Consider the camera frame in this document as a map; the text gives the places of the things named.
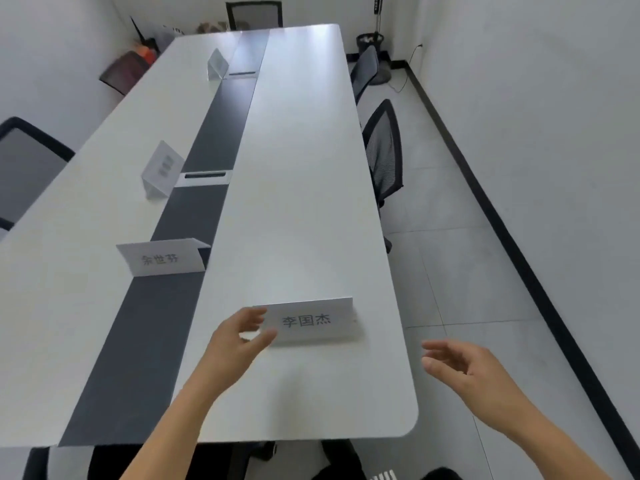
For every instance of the person's right forearm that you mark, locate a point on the person's right forearm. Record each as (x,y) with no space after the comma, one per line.
(540,444)

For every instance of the orange bag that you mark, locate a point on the orange bag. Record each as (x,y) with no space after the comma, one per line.
(148,53)

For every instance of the black table leg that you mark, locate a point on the black table leg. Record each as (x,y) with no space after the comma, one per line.
(36,463)

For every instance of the person's left forearm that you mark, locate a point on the person's left forearm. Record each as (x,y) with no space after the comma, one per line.
(175,434)

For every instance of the person's left thumb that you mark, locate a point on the person's left thumb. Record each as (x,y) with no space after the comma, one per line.
(261,340)

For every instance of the black standing fan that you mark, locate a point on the black standing fan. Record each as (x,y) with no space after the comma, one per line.
(379,39)

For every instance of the black mesh waste bin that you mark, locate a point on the black mesh waste bin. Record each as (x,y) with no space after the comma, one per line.
(370,42)

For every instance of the person's left hand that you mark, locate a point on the person's left hand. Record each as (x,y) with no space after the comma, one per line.
(227,357)

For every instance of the black mesh office chair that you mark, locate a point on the black mesh office chair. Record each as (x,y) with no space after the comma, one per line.
(364,72)
(385,154)
(254,14)
(25,167)

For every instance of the person's dark trouser leg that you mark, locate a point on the person's dark trouser leg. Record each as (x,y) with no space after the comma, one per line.
(442,474)
(342,462)

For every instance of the person's right fingers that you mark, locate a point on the person's right fingers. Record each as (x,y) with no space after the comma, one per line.
(442,350)

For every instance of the dark red mesh chair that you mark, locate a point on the dark red mesh chair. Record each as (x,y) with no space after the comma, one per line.
(124,70)

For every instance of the person's right hand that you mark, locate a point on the person's right hand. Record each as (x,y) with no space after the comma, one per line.
(477,382)

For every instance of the white name card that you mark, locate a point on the white name card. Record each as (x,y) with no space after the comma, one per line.
(161,167)
(161,258)
(217,64)
(312,320)

